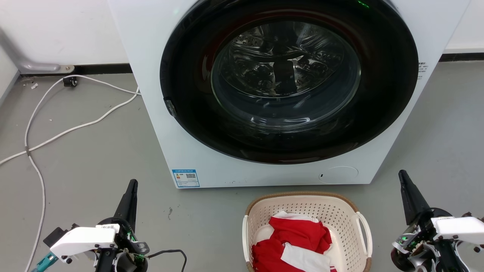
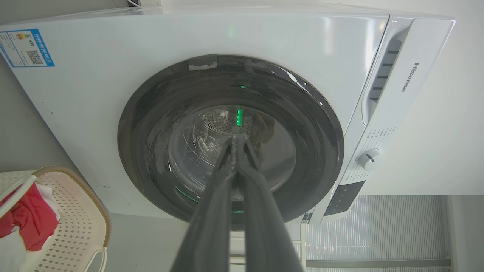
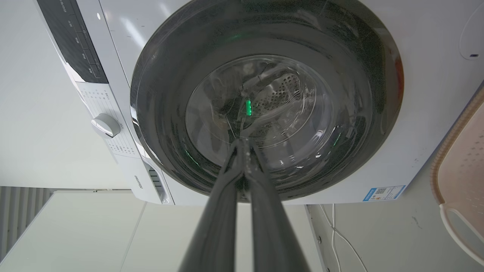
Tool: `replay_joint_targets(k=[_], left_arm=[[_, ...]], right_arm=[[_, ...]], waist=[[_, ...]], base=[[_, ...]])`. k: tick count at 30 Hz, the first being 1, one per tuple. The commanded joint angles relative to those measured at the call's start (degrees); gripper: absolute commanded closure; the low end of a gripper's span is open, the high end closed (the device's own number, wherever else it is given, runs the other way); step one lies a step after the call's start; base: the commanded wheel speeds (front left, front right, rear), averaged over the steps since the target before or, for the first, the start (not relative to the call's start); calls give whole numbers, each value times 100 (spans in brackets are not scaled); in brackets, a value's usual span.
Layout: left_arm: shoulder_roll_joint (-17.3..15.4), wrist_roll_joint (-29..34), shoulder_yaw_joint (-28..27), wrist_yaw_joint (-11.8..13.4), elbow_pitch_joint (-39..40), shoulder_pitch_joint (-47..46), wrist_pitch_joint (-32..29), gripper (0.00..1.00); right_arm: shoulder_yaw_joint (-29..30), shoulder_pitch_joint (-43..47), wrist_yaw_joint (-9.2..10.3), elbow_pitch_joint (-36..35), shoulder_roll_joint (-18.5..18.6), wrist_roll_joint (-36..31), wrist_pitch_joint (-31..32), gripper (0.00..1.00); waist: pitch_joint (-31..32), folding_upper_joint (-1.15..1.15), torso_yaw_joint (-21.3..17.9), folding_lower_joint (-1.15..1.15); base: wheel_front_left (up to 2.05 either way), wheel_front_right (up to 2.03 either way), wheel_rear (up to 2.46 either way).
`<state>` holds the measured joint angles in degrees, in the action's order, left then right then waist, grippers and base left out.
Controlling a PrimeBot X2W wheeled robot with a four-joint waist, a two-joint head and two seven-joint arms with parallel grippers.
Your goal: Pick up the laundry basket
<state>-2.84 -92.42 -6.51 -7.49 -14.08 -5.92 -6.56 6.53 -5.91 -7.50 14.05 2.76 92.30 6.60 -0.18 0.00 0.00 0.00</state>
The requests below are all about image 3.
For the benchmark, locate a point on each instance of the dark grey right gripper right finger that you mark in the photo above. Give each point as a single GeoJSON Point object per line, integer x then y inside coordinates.
{"type": "Point", "coordinates": [272, 234]}

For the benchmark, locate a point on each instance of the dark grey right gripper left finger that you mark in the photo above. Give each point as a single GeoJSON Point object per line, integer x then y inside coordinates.
{"type": "Point", "coordinates": [215, 226]}

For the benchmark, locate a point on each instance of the beige laundry basket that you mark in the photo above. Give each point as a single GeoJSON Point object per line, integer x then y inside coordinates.
{"type": "Point", "coordinates": [463, 170]}

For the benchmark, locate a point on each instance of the blue white energy label sticker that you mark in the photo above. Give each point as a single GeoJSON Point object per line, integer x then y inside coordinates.
{"type": "Point", "coordinates": [383, 192]}

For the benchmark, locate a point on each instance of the silver washer control knob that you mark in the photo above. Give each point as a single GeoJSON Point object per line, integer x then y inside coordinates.
{"type": "Point", "coordinates": [106, 125]}

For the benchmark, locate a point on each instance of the round dark glass washer door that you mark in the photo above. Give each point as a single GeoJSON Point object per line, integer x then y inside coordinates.
{"type": "Point", "coordinates": [264, 75]}

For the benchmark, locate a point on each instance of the white front-load washing machine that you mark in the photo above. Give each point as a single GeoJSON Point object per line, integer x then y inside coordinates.
{"type": "Point", "coordinates": [412, 124]}

